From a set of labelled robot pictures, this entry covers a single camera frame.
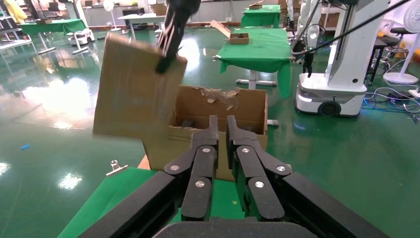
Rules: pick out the small brown box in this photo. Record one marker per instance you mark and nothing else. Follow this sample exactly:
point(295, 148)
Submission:
point(256, 5)

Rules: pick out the metal shelf rack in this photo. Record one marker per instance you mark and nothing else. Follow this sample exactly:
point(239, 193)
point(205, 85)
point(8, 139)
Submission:
point(13, 39)

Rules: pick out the white wheeled robot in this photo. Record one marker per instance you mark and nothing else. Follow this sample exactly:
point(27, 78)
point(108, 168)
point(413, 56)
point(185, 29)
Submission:
point(344, 65)

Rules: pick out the brown cardboard box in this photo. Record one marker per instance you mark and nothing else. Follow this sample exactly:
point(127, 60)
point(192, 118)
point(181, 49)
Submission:
point(159, 10)
point(131, 98)

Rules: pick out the yellow garment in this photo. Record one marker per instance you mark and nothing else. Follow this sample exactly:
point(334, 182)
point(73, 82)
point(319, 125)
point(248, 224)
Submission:
point(16, 11)

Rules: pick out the open brown cardboard carton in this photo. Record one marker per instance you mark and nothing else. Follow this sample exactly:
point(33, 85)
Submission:
point(164, 154)

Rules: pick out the small open carton with flap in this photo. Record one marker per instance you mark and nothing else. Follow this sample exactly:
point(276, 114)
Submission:
point(239, 40)

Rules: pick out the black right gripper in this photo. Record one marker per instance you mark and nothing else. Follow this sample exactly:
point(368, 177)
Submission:
point(183, 6)

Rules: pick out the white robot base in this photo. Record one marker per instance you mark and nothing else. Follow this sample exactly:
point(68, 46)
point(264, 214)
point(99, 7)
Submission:
point(80, 36)

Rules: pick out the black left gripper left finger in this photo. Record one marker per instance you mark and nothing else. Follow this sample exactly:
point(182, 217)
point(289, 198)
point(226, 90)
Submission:
point(203, 164)

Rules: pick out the black stool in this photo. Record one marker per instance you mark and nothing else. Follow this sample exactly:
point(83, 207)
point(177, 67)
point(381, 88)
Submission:
point(400, 31)

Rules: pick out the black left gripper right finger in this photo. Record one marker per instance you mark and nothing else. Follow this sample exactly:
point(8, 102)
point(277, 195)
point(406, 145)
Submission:
point(246, 164)

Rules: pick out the white standing fan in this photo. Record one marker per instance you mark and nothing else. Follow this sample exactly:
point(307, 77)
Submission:
point(108, 5)
point(398, 78)

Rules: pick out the small blue floor scrap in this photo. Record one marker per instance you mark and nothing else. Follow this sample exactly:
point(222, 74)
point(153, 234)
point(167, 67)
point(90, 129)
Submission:
point(25, 147)

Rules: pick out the silver binder clip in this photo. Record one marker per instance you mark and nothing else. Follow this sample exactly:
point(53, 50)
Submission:
point(117, 170)

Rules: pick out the green cloth covered table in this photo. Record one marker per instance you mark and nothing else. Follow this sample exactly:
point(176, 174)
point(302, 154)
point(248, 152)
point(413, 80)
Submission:
point(262, 16)
point(52, 26)
point(259, 49)

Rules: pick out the white table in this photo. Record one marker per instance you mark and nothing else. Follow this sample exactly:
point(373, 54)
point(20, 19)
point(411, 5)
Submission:
point(147, 16)

